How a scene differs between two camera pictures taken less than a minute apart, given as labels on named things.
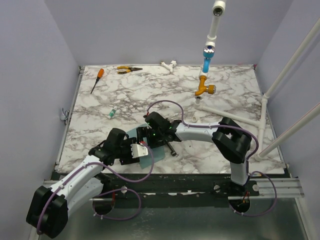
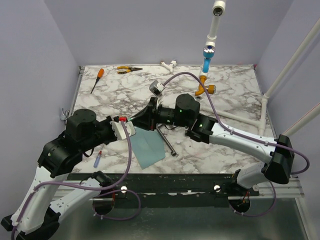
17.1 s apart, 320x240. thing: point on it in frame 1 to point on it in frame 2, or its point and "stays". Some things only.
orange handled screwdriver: [99, 76] stays
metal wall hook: [64, 115] stays
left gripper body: [124, 152] to [104, 132]
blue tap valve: [208, 53] stays
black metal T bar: [173, 152] stays
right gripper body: [155, 138] to [167, 115]
